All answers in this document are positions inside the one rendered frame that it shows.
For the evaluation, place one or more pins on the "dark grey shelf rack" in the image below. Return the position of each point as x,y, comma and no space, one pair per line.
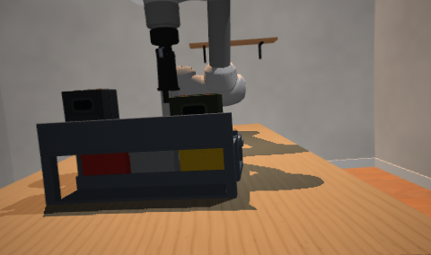
167,133

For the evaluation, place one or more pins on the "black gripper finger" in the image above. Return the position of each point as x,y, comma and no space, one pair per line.
163,68
174,86

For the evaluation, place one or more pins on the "yellow bin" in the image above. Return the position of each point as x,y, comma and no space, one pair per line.
202,159

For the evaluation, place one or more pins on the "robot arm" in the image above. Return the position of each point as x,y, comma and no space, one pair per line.
220,74

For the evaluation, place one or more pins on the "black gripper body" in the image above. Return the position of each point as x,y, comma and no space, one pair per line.
166,36

